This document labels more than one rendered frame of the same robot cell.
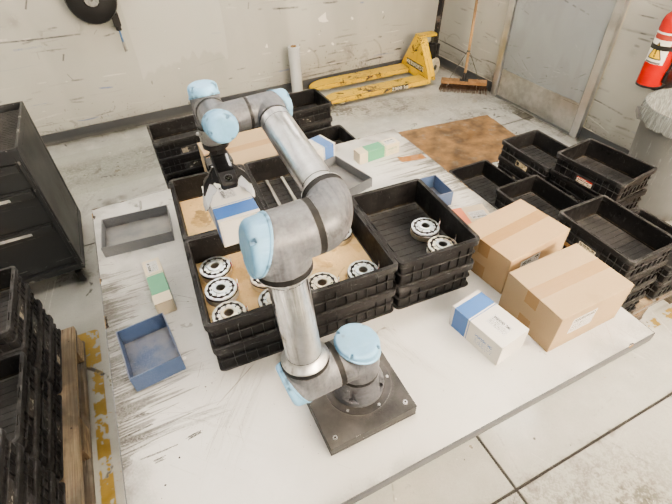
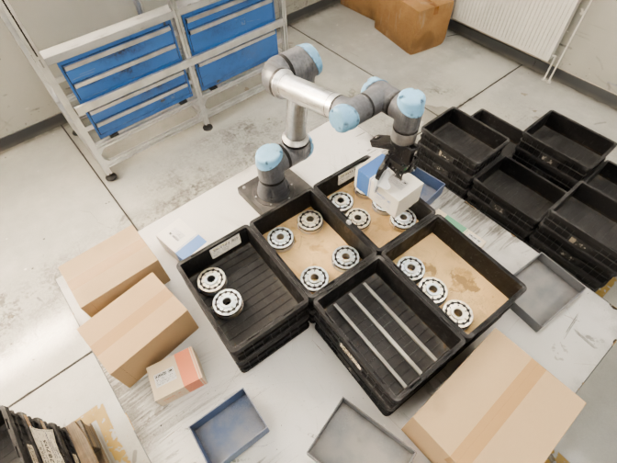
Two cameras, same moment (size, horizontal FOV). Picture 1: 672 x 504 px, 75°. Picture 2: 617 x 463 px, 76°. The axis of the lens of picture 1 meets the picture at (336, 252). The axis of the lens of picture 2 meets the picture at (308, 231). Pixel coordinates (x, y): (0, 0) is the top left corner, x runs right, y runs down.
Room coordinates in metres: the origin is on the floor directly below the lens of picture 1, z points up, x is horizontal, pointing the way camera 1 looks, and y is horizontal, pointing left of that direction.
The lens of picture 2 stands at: (1.89, -0.19, 2.12)
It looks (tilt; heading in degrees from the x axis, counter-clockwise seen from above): 54 degrees down; 166
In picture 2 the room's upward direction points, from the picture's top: 2 degrees counter-clockwise
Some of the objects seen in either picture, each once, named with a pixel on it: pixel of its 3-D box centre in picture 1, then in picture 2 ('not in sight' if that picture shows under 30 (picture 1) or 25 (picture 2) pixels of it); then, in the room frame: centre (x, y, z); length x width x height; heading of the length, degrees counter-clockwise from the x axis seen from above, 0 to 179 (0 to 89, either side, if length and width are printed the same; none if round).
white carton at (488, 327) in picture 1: (486, 326); (185, 245); (0.86, -0.47, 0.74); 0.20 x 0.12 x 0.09; 33
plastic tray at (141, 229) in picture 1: (137, 229); (539, 289); (1.44, 0.82, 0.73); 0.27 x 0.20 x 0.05; 110
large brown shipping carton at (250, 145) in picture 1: (252, 165); (487, 416); (1.79, 0.37, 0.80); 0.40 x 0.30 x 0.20; 115
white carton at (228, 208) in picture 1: (232, 210); (387, 184); (1.06, 0.30, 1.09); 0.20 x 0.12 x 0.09; 24
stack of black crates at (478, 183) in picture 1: (484, 195); not in sight; (2.23, -0.93, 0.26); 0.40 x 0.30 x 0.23; 24
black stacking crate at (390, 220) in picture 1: (409, 230); (242, 289); (1.20, -0.26, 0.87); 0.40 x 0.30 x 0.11; 21
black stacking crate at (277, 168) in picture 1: (293, 192); (384, 327); (1.46, 0.16, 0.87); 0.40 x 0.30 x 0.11; 21
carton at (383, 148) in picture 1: (376, 150); not in sight; (2.01, -0.23, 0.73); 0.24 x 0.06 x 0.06; 118
